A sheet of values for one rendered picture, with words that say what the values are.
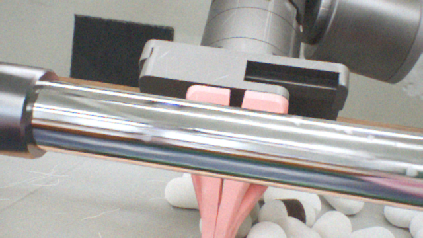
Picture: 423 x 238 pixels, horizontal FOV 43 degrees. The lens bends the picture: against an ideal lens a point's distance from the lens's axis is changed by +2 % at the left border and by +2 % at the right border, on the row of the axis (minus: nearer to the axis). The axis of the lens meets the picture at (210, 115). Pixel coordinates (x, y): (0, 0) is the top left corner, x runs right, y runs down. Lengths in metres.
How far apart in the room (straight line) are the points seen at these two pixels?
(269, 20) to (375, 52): 0.08
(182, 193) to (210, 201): 0.10
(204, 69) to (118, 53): 2.19
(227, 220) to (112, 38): 2.24
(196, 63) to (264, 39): 0.04
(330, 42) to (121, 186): 0.17
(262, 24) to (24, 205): 0.17
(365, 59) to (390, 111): 2.13
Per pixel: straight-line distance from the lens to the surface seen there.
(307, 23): 0.35
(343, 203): 0.37
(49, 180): 0.38
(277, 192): 0.34
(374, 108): 2.45
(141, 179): 0.39
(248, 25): 0.28
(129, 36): 2.43
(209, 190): 0.23
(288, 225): 0.29
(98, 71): 2.47
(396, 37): 0.34
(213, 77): 0.25
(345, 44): 0.33
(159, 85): 0.25
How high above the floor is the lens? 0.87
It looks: 12 degrees down
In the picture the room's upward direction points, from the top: 7 degrees clockwise
